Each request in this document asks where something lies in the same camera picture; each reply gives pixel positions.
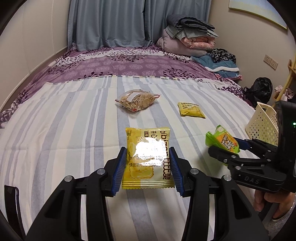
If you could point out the purple floral bedsheet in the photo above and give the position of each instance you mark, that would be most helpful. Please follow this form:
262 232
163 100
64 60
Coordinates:
76 96

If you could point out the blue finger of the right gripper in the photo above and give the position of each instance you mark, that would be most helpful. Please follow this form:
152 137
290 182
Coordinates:
232 160
259 148

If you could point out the black bag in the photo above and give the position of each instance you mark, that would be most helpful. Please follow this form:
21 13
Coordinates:
260 91

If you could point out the cream perforated plastic basket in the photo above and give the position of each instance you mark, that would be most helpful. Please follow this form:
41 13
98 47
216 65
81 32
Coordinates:
263 125

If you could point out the wooden shelf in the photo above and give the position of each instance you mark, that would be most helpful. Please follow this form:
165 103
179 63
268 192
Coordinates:
284 92

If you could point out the blue grey curtain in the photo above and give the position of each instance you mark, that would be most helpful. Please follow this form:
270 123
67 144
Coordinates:
96 24

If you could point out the blue and leopard clothes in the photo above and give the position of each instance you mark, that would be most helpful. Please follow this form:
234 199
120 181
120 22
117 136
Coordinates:
220 62

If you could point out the stack of folded quilts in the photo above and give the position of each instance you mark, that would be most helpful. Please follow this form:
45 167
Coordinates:
187 36

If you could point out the small olive yellow packet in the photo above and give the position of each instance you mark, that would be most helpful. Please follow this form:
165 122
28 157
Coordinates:
190 109

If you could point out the blue striped blanket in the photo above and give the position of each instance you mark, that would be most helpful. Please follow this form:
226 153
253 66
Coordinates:
38 165

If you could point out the framed wall picture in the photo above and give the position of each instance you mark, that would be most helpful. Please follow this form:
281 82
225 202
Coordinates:
261 8

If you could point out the small green snack box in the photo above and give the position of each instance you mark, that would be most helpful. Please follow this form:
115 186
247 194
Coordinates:
222 139

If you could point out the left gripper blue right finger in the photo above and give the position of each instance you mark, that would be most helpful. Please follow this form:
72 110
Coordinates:
176 170

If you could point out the right forearm grey sleeve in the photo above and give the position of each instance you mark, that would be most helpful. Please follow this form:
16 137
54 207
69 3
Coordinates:
275 225

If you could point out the yellow biscuit packet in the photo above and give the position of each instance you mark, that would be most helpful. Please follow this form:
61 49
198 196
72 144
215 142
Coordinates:
148 160

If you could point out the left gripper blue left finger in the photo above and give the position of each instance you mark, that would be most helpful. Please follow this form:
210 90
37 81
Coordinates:
118 170

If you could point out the wall power socket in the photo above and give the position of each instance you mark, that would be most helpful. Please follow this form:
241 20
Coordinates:
272 63

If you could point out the clear bag of crackers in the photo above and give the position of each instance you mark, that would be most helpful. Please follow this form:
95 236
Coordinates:
137 99

